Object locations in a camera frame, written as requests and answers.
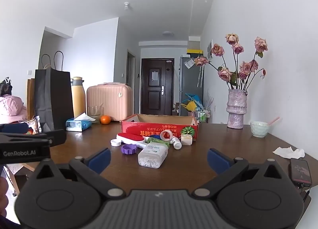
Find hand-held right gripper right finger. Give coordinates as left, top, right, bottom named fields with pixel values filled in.
left=193, top=148, right=291, bottom=198

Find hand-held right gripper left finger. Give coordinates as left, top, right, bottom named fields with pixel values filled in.
left=30, top=148, right=126, bottom=199

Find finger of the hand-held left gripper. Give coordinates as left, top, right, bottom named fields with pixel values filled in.
left=44, top=130, right=67, bottom=148

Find purple lid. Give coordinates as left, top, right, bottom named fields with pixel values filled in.
left=121, top=144, right=138, bottom=155

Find red and white lint brush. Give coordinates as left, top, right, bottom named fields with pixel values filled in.
left=116, top=133, right=147, bottom=149

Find white cube plug charger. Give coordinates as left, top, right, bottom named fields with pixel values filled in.
left=180, top=133, right=193, bottom=146

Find white cotton swab box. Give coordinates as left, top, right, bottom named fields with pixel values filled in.
left=138, top=143, right=170, bottom=169

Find red cardboard box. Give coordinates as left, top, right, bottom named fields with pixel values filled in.
left=121, top=113, right=199, bottom=142

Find green plastic bottle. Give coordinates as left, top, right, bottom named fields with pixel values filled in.
left=148, top=137, right=172, bottom=145

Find person's left forearm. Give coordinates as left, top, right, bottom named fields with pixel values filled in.
left=0, top=177, right=9, bottom=217

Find wooden chair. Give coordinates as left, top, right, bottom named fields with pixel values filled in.
left=3, top=164, right=36, bottom=197

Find blue tissue pack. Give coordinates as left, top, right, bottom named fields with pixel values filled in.
left=66, top=113, right=96, bottom=132

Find dark blue cloth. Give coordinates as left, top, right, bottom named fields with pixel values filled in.
left=0, top=123, right=29, bottom=134

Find snack packet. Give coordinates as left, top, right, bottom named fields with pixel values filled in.
left=21, top=116, right=42, bottom=135

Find black paper bag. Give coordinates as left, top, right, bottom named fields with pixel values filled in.
left=34, top=51, right=74, bottom=132

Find yellow thermos jug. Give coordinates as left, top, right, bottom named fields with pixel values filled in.
left=71, top=77, right=87, bottom=119

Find clear glass cup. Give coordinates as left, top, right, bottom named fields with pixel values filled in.
left=87, top=105, right=104, bottom=123

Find small white bottle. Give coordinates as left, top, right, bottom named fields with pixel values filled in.
left=171, top=137, right=183, bottom=150

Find pale green bowl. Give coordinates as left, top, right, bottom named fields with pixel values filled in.
left=250, top=121, right=270, bottom=138

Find pink textured vase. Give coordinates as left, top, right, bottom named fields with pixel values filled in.
left=226, top=89, right=248, bottom=129

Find white tape roll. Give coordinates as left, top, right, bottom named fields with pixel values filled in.
left=160, top=130, right=174, bottom=142

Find pink suitcase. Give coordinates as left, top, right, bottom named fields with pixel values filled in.
left=86, top=83, right=134, bottom=122

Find crumpled white tissue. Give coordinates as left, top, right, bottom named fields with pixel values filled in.
left=272, top=146, right=305, bottom=158

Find black smartphone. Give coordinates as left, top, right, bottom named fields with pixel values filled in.
left=289, top=158, right=313, bottom=188

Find grey refrigerator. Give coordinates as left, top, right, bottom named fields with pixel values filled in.
left=179, top=55, right=204, bottom=117

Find dark brown door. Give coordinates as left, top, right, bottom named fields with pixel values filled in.
left=141, top=58, right=175, bottom=116

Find dried pink roses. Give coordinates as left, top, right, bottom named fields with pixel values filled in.
left=194, top=33, right=268, bottom=91

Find wire rack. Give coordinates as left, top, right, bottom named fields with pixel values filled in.
left=195, top=107, right=212, bottom=124

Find black cable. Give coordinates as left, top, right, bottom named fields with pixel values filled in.
left=298, top=184, right=311, bottom=203

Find wall poster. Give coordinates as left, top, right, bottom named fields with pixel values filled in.
left=207, top=39, right=214, bottom=62

